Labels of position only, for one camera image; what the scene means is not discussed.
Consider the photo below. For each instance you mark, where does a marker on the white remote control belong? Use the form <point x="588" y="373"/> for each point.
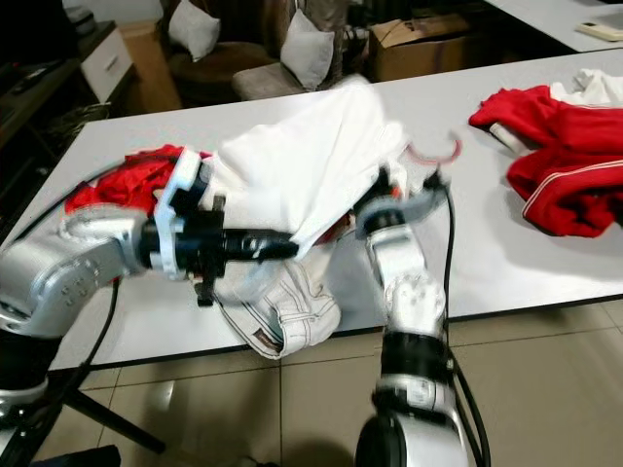
<point x="599" y="31"/>

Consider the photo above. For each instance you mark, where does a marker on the white grey cushion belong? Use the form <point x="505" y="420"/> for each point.
<point x="193" y="29"/>
<point x="307" y="53"/>

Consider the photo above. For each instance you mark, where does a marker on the white drawer cabinet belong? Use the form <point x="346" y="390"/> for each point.
<point x="107" y="63"/>

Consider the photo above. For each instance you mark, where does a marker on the black metal bar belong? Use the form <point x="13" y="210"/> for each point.
<point x="127" y="428"/>

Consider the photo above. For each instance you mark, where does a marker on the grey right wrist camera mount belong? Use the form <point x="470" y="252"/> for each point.
<point x="423" y="199"/>

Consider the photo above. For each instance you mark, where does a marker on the white folded garment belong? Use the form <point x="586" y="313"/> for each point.
<point x="292" y="311"/>

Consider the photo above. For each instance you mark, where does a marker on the brown armchair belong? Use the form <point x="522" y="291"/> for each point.
<point x="204" y="76"/>
<point x="258" y="86"/>

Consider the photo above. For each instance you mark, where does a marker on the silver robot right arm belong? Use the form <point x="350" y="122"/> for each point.
<point x="404" y="277"/>

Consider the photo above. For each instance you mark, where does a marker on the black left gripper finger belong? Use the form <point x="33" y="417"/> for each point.
<point x="263" y="257"/>
<point x="263" y="242"/>

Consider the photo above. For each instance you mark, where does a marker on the red plastic clothes hanger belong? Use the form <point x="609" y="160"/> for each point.
<point x="428" y="158"/>

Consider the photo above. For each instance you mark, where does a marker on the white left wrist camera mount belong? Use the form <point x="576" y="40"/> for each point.
<point x="183" y="185"/>

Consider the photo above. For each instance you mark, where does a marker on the open cardboard box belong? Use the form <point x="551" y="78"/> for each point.
<point x="419" y="53"/>

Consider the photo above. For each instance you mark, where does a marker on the red garment striped trim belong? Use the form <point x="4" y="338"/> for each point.
<point x="565" y="146"/>

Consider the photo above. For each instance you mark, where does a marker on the black TV stand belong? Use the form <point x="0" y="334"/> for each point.
<point x="39" y="107"/>

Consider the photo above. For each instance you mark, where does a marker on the white crumpled garment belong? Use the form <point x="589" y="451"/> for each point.
<point x="594" y="88"/>

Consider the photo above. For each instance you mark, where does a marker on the plain red garment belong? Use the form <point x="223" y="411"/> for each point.
<point x="127" y="190"/>

